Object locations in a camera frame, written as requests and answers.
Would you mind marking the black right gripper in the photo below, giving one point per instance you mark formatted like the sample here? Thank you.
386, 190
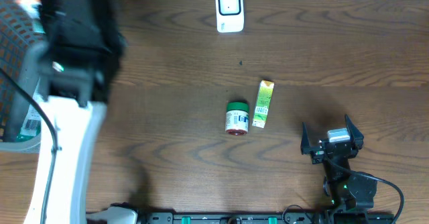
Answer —
317, 154

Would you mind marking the green tea carton box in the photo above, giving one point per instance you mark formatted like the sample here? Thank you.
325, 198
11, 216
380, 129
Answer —
262, 103

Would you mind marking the green lid jar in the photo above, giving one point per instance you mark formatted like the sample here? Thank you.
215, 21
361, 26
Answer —
237, 118

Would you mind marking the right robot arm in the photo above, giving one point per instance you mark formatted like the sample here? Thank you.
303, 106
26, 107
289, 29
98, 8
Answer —
351, 193

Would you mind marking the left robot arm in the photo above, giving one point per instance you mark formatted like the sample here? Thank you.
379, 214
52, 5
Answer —
77, 62

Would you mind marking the green white flat package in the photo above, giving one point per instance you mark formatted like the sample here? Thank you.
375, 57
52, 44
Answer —
29, 122

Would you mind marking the grey plastic mesh basket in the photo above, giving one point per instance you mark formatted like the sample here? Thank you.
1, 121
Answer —
17, 35

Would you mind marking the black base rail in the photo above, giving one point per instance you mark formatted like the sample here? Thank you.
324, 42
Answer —
246, 218

